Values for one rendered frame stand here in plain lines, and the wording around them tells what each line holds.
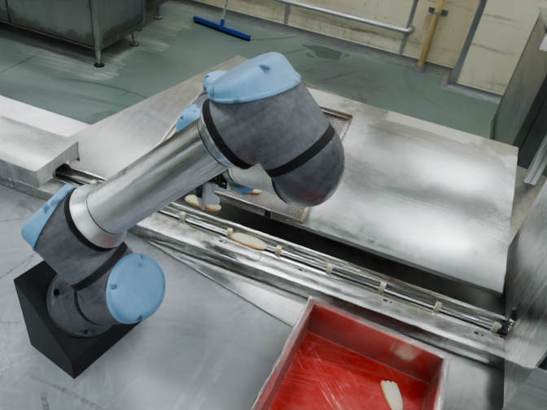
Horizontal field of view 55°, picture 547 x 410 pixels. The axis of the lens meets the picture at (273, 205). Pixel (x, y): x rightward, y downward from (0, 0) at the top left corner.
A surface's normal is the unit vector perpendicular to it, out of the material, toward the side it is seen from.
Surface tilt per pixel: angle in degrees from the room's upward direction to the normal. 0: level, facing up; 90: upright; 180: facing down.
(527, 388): 90
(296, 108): 54
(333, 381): 0
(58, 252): 82
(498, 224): 10
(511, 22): 90
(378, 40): 90
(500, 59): 90
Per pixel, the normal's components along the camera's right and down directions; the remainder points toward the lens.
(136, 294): 0.76, -0.11
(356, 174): 0.07, -0.66
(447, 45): -0.35, 0.55
